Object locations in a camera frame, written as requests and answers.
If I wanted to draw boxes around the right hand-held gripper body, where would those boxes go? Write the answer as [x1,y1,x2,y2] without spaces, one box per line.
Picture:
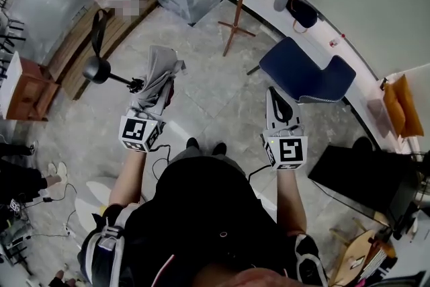
[261,86,310,171]

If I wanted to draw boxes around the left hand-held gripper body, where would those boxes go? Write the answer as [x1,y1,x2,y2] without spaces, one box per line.
[119,77,176,154]

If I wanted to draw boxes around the grey umbrella black handle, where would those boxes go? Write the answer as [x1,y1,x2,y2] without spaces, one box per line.
[82,9,186,116]

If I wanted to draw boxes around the wooden coat rack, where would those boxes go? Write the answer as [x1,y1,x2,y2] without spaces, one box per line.
[217,0,259,57]

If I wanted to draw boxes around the person's right forearm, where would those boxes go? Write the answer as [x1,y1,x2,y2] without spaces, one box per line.
[274,167,308,237]

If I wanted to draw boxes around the person's left forearm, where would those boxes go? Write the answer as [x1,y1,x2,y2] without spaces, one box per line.
[107,147,149,210]

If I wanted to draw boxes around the blue upholstered chair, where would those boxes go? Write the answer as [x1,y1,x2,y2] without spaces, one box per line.
[246,36,357,106]

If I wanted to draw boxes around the person's black shoe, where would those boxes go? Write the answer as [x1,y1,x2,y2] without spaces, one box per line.
[211,142,228,157]
[185,136,201,157]

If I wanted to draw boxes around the black flat box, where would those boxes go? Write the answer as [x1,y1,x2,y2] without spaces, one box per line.
[307,144,421,224]

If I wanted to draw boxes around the white round stool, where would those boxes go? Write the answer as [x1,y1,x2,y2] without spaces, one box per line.
[74,177,117,231]

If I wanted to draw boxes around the wooden slatted platform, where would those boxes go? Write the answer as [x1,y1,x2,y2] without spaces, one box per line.
[46,0,159,101]

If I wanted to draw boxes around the black bag with orange trim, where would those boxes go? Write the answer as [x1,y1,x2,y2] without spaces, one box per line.
[288,0,319,34]

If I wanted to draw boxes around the person's black top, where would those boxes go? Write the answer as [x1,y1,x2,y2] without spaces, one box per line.
[77,155,329,287]

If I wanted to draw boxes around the small wooden cabinet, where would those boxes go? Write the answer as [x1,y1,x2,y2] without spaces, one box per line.
[5,56,62,122]

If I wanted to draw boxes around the light wooden chair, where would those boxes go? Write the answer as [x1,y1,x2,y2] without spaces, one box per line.
[329,217,398,287]

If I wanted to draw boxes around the white flat board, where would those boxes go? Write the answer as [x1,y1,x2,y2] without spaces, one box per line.
[0,51,24,119]

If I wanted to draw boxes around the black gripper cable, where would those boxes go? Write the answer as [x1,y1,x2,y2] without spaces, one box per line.
[247,163,273,180]
[146,143,173,186]

